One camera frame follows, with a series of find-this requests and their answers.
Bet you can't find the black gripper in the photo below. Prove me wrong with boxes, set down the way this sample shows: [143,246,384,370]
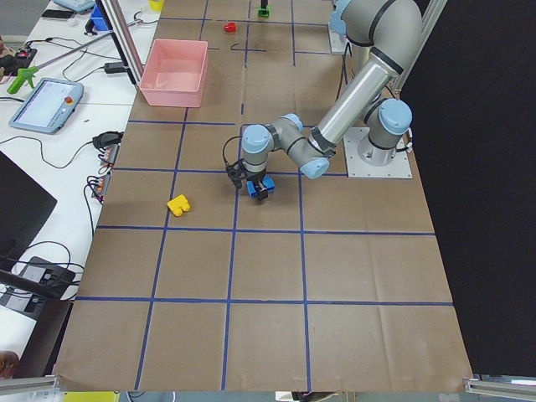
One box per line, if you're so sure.
[245,168,265,182]

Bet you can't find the aluminium frame post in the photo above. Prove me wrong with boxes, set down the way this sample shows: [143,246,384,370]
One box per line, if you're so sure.
[95,0,143,87]

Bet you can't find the black power adapter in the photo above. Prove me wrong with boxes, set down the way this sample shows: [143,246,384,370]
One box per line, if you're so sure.
[103,62,126,75]

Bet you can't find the reacher grabber tool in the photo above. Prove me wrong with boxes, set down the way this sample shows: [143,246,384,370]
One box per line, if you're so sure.
[7,29,114,95]

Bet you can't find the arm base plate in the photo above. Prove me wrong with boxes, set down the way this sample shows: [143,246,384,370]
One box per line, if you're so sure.
[343,127,413,179]
[328,25,348,55]

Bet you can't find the blue toy block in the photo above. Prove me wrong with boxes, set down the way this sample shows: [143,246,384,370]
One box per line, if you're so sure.
[246,176,275,200]

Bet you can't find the black monitor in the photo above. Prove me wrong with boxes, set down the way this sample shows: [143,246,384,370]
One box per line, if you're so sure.
[1,153,57,260]

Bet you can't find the pink plastic box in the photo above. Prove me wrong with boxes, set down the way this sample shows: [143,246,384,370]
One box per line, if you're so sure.
[140,39,209,108]

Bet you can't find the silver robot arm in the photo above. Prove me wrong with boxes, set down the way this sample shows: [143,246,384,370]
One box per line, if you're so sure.
[225,0,422,200]

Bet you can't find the black wrist camera, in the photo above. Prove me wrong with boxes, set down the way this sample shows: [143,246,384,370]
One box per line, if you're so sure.
[225,159,247,189]

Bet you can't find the red toy block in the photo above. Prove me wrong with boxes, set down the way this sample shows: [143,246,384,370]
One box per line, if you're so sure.
[224,22,236,34]

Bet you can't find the green toy block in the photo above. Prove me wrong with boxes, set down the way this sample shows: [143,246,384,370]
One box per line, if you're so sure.
[258,6,271,18]

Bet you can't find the teach pendant tablet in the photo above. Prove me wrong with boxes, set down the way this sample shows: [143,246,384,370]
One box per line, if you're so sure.
[8,78,85,134]

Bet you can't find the blue storage bin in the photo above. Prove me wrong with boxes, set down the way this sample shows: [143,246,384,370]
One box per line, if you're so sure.
[86,4,110,34]

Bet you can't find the yellow toy block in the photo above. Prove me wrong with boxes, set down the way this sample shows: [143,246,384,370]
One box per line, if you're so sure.
[167,194,191,217]

